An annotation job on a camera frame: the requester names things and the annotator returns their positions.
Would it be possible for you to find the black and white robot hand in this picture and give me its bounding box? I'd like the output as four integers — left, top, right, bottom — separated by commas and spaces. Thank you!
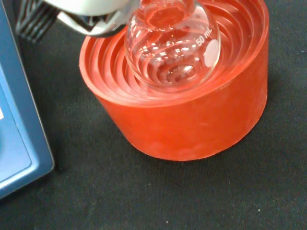
15, 0, 142, 44

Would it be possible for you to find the red round flask stand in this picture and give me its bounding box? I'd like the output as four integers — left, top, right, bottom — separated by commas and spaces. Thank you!
79, 0, 269, 162

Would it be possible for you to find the heater with blue base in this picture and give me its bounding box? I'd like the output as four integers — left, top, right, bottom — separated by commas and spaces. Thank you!
0, 1, 56, 200

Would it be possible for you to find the black bench cloth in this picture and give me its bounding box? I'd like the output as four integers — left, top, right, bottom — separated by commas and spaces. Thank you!
0, 0, 307, 230

